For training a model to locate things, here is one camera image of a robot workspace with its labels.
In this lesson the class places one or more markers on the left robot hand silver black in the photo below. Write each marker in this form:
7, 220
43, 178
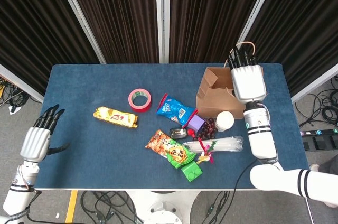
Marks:
35, 144

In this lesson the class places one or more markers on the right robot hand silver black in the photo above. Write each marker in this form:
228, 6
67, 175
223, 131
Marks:
248, 81

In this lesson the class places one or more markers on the clear noodle packet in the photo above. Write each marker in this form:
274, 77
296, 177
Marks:
229, 143

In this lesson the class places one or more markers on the colourful feather shuttlecock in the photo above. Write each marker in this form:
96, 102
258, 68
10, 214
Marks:
208, 156

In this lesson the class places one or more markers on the orange green snack bag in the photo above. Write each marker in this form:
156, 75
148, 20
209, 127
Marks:
169, 150

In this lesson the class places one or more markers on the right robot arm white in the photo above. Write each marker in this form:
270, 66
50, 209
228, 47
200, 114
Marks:
260, 134

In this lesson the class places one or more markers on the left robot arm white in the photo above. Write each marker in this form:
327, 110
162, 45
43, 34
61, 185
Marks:
18, 195

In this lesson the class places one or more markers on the brown paper bag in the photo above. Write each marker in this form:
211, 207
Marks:
216, 102

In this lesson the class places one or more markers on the blue snack bag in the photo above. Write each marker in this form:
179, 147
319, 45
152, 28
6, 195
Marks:
174, 109

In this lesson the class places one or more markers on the white paper cup stack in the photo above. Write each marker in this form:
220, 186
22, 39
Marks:
224, 119

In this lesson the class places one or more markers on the dark red grape bunch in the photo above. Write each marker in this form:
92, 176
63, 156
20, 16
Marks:
208, 131

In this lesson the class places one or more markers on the purple foam block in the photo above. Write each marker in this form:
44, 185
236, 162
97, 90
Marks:
196, 123

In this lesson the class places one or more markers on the yellow floor tape strip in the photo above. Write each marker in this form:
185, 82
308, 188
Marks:
71, 206

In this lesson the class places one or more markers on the dark pleated curtain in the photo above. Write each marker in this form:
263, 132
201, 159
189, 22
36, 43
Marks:
118, 10
39, 10
206, 10
303, 10

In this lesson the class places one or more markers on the gold biscuit packet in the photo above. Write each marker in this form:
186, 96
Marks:
116, 117

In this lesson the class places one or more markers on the red tape roll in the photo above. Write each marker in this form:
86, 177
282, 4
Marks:
133, 105

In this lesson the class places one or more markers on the green toy brick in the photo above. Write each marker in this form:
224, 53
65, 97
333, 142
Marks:
191, 172

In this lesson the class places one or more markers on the white sneaker dark sole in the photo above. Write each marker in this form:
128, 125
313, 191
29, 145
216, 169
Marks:
314, 167

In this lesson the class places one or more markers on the person grey trousers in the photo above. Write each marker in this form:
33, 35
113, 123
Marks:
328, 164

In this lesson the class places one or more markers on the white partition post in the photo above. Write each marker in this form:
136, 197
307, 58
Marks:
314, 85
21, 85
76, 10
162, 10
256, 10

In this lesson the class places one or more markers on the white table pedestal base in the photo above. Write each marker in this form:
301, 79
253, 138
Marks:
163, 208

